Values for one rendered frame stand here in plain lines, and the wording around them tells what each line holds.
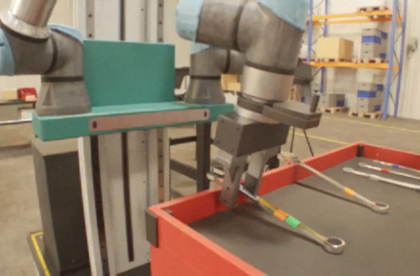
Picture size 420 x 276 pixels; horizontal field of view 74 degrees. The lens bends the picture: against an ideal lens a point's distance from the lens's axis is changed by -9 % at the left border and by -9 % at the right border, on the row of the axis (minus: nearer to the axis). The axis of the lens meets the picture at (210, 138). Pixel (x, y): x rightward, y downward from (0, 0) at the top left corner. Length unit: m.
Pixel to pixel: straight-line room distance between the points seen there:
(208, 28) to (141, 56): 0.64
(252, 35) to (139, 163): 0.88
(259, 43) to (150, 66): 0.70
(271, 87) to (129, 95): 0.70
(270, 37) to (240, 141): 0.15
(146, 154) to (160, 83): 0.29
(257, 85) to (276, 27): 0.08
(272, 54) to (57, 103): 0.58
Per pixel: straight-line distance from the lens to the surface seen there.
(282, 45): 0.42
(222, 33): 0.44
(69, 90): 0.84
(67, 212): 1.29
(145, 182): 1.25
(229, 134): 0.43
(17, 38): 0.74
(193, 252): 0.38
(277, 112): 0.42
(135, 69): 1.06
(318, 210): 0.57
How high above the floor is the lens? 1.14
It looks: 12 degrees down
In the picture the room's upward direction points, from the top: 1 degrees clockwise
